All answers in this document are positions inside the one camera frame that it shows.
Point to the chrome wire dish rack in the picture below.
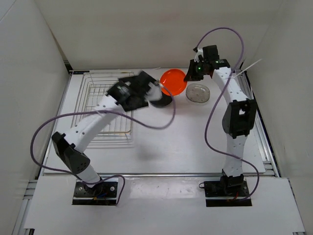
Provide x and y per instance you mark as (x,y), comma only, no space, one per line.
(93,86)

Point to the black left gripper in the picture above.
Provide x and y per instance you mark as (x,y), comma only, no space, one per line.
(128,80)

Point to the blue brand label sticker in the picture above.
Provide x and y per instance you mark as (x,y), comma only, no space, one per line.
(80,72)

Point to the clear textured glass plate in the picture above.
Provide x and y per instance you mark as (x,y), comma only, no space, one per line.
(198,98)

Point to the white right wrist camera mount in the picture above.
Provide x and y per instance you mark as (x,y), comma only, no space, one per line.
(199,54)

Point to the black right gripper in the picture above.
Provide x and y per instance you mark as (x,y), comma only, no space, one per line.
(190,76)

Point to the orange plastic plate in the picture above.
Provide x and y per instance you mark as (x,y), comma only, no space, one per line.
(173,80)

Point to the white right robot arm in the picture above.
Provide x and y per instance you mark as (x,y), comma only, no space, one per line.
(239,116)

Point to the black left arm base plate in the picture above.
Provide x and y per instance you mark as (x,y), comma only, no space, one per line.
(104,194)

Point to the front aluminium rail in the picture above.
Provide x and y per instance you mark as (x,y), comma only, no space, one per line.
(163,174)

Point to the black plastic plate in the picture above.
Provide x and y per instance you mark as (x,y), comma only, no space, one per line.
(163,102)

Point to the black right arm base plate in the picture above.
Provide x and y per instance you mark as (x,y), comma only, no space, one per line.
(216,196)

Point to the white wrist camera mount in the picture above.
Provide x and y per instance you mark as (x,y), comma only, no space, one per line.
(155,92)
(199,54)

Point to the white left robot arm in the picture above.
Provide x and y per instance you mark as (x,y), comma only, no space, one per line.
(128,94)

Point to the aluminium table edge rail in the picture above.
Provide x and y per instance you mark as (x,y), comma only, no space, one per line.
(265,150)

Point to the white cable tie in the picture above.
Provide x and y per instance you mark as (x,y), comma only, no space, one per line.
(248,68)

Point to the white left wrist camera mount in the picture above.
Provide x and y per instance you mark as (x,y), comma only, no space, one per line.
(155,92)

